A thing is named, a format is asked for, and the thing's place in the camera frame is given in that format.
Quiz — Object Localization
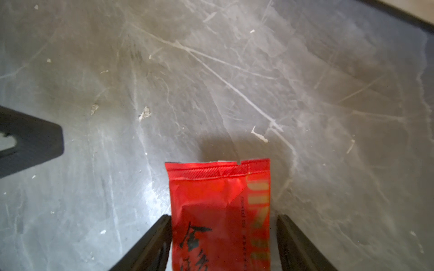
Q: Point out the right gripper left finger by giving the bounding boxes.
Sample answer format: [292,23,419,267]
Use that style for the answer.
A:
[110,215,172,271]

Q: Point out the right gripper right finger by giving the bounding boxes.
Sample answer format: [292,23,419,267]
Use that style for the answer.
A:
[276,215,337,271]

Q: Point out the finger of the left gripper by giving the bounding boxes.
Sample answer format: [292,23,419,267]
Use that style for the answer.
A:
[1,106,64,178]

